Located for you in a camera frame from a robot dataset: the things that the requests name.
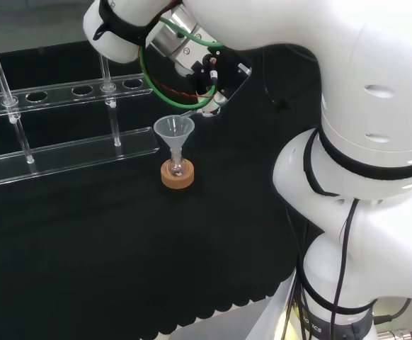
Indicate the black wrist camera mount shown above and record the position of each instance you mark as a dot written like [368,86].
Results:
[227,71]

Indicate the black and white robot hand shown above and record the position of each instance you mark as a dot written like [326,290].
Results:
[213,106]

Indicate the small round-bottom glass flask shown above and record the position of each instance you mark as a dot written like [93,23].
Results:
[176,168]

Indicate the black bench cloth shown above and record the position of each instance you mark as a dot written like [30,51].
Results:
[85,248]

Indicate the clear acrylic funnel stand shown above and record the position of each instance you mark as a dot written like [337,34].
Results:
[68,156]

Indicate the clear plastic funnel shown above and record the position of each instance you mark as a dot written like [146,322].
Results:
[174,131]

